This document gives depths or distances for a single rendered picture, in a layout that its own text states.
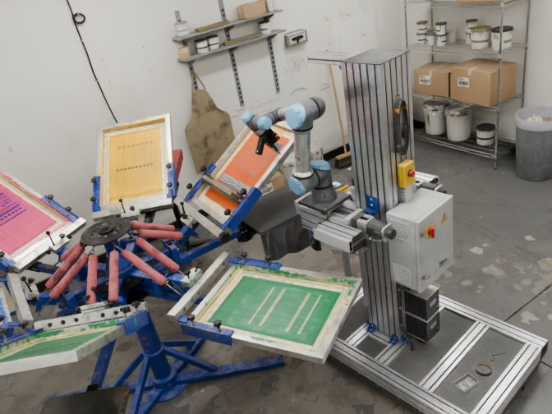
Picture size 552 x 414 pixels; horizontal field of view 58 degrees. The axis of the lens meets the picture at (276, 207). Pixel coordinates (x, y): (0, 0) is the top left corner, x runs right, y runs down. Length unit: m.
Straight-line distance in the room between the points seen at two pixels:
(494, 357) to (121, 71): 3.87
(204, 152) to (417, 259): 3.15
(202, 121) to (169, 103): 0.39
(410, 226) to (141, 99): 3.19
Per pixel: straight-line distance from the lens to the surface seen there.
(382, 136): 2.64
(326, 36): 6.14
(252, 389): 3.61
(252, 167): 3.32
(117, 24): 4.99
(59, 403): 2.67
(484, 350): 3.45
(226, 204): 3.27
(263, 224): 3.40
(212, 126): 5.38
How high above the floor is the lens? 2.66
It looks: 28 degrees down
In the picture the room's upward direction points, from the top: 11 degrees counter-clockwise
